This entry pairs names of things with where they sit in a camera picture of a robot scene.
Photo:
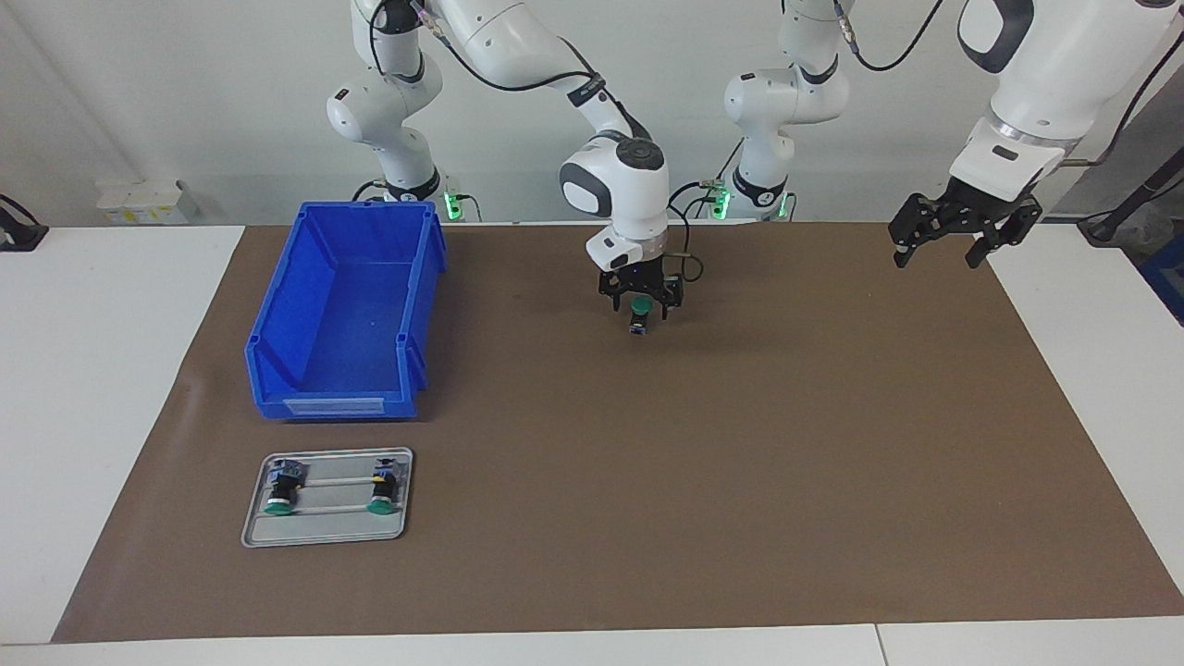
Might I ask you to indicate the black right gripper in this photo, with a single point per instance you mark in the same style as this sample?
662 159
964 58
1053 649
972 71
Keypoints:
638 280

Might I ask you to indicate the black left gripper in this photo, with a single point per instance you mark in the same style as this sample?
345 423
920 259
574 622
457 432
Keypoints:
980 211

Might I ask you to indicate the green push button white base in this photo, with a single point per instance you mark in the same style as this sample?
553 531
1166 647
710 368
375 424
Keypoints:
640 308

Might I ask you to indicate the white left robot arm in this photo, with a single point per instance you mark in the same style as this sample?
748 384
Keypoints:
1045 83

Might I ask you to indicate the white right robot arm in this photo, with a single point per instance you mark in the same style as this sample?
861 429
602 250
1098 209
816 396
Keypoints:
629 199

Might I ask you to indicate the green push button blue base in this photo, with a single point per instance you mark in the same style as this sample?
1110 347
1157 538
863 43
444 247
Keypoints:
283 488

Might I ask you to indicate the black stand pole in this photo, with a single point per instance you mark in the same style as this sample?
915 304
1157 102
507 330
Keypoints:
1124 208

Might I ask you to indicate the blue crate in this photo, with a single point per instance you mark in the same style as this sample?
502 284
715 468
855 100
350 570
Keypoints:
1167 273

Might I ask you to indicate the brown table mat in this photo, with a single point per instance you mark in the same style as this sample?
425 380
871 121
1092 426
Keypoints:
647 518

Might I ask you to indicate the blue plastic storage bin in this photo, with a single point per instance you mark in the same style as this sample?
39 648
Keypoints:
361 351

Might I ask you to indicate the silver metal tray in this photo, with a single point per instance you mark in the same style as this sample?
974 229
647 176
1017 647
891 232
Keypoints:
324 529

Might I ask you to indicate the white wall socket box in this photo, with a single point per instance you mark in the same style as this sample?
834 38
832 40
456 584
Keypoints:
148 202

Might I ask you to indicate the black clamp mount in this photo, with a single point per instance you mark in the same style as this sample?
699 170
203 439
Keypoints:
18 236

